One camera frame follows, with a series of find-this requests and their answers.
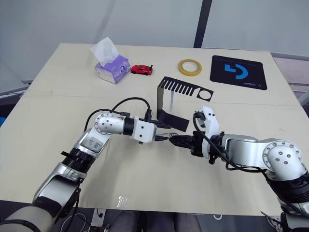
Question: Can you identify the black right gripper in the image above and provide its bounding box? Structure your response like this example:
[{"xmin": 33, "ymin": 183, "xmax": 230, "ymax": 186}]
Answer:
[{"xmin": 170, "ymin": 131, "xmax": 211, "ymax": 158}]

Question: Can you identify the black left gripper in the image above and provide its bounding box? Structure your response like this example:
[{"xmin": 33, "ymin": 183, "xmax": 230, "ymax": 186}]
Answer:
[{"xmin": 138, "ymin": 110, "xmax": 173, "ymax": 145}]

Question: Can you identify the black metal watch stand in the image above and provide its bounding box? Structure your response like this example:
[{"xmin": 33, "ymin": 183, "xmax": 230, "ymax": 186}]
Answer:
[{"xmin": 155, "ymin": 76, "xmax": 214, "ymax": 133}]

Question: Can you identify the yellow tape roll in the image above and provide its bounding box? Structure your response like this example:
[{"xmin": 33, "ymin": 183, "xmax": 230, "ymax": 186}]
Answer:
[{"xmin": 178, "ymin": 58, "xmax": 203, "ymax": 77}]

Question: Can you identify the red toy car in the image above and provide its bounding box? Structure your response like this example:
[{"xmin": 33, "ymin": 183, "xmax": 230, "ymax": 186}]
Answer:
[{"xmin": 130, "ymin": 64, "xmax": 155, "ymax": 76}]

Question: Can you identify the purple tissue box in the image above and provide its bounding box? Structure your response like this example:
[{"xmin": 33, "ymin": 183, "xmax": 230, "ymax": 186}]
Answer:
[{"xmin": 94, "ymin": 55, "xmax": 131, "ymax": 85}]

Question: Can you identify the black mouse pad blue logo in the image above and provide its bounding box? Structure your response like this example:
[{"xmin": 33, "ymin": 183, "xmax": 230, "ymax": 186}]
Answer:
[{"xmin": 209, "ymin": 55, "xmax": 268, "ymax": 91}]

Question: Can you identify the white tissue sheet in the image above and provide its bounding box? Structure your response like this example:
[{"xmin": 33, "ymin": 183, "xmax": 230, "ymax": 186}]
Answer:
[{"xmin": 89, "ymin": 36, "xmax": 120, "ymax": 67}]

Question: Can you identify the white power socket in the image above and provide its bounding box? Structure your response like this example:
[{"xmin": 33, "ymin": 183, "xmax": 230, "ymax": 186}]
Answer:
[{"xmin": 92, "ymin": 208, "xmax": 106, "ymax": 227}]

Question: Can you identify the dark vertical pillar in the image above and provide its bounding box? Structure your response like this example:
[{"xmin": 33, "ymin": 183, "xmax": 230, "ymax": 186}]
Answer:
[{"xmin": 193, "ymin": 0, "xmax": 213, "ymax": 49}]

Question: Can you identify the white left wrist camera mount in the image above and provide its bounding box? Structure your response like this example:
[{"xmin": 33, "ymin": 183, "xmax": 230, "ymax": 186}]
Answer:
[{"xmin": 129, "ymin": 116, "xmax": 158, "ymax": 145}]

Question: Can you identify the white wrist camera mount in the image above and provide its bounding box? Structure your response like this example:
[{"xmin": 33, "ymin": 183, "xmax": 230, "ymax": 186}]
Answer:
[
  {"xmin": 129, "ymin": 116, "xmax": 158, "ymax": 145},
  {"xmin": 194, "ymin": 105, "xmax": 221, "ymax": 160}
]

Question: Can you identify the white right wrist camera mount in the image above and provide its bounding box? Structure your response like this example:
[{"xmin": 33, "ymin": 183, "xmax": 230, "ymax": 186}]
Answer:
[{"xmin": 194, "ymin": 105, "xmax": 221, "ymax": 160}]

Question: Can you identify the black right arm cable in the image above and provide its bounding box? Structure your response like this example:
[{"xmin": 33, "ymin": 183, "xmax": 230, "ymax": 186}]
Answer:
[{"xmin": 192, "ymin": 112, "xmax": 266, "ymax": 173}]

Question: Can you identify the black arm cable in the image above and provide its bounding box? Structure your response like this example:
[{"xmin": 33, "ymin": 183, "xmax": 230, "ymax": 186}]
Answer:
[
  {"xmin": 192, "ymin": 112, "xmax": 266, "ymax": 173},
  {"xmin": 84, "ymin": 97, "xmax": 152, "ymax": 132}
]

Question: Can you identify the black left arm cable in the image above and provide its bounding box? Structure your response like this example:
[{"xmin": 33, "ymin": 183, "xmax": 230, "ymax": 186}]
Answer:
[{"xmin": 84, "ymin": 97, "xmax": 152, "ymax": 132}]

